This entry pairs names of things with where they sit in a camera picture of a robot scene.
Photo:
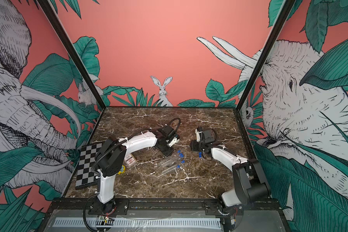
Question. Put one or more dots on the white slotted cable duct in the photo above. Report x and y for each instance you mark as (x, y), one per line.
(207, 223)

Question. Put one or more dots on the yellow blue small toy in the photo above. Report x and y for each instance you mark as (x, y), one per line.
(122, 170)

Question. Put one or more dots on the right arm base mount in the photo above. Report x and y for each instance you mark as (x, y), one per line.
(215, 207)

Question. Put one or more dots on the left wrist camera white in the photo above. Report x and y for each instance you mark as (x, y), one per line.
(174, 140)

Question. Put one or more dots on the clear test tube blue stopper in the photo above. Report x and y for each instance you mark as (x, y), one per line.
(168, 170)
(175, 163)
(171, 160)

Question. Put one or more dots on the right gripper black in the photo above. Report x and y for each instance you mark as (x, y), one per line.
(193, 146)

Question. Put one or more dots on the checkerboard calibration board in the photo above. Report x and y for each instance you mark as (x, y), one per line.
(84, 176)

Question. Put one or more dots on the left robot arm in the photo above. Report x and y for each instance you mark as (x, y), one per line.
(109, 159)

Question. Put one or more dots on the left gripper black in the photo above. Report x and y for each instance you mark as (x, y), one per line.
(169, 152)

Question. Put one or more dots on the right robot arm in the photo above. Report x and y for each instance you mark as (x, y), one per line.
(250, 182)

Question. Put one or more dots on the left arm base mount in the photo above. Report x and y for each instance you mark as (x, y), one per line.
(114, 207)

